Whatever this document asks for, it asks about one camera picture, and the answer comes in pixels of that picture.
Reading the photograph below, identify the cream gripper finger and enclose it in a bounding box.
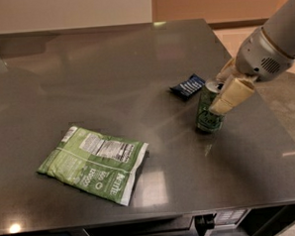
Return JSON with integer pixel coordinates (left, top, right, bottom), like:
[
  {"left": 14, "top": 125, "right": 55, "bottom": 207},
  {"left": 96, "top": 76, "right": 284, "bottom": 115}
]
[
  {"left": 216, "top": 58, "right": 241, "bottom": 83},
  {"left": 209, "top": 76, "right": 255, "bottom": 115}
]

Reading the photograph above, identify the green soda can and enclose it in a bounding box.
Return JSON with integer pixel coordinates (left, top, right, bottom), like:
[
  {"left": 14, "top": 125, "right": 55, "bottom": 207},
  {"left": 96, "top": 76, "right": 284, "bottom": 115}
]
[{"left": 195, "top": 78, "right": 224, "bottom": 134}]

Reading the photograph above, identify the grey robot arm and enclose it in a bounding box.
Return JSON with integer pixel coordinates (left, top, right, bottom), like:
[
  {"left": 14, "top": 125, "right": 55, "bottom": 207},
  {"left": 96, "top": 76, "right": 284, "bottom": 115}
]
[{"left": 209, "top": 0, "right": 295, "bottom": 114}]

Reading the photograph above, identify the blue rxbar blueberry wrapper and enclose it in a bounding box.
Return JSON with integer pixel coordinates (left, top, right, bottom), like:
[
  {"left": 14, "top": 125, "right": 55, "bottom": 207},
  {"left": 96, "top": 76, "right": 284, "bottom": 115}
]
[{"left": 169, "top": 73, "right": 205, "bottom": 100}]

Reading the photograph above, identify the green kettle chips bag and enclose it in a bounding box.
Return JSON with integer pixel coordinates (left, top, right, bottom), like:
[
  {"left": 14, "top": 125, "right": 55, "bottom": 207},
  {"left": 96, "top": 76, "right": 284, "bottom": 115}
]
[{"left": 38, "top": 126, "right": 148, "bottom": 205}]

